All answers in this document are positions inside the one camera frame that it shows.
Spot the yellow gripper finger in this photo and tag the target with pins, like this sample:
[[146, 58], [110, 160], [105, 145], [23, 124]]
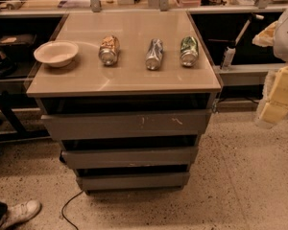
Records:
[[268, 115]]

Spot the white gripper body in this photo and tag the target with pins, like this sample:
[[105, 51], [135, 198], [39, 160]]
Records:
[[287, 38]]

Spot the grey bottom drawer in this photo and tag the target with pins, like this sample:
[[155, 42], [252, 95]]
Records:
[[133, 181]]

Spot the grey drawer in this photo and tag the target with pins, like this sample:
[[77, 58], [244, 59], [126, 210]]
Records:
[[133, 181], [126, 124], [128, 158]]

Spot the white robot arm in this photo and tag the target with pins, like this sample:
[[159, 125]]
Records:
[[275, 35]]

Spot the grey middle drawer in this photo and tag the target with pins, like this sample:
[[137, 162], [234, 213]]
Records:
[[128, 158]]

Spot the grey drawer cabinet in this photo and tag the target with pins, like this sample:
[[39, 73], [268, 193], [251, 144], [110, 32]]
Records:
[[88, 86]]

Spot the grey top drawer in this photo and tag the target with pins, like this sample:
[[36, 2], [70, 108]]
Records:
[[126, 124]]

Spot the green soda can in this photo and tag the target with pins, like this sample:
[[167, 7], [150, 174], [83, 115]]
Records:
[[189, 51]]

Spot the silver blue soda can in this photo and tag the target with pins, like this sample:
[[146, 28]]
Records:
[[154, 55]]

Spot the brown patterned soda can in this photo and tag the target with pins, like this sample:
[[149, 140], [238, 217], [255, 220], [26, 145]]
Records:
[[109, 50]]

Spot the white bowl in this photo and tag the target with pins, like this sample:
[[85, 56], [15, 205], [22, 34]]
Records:
[[57, 53]]

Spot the black office chair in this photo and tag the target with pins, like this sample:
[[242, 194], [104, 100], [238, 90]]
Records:
[[19, 133]]

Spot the white sneaker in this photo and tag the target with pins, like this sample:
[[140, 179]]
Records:
[[19, 213]]

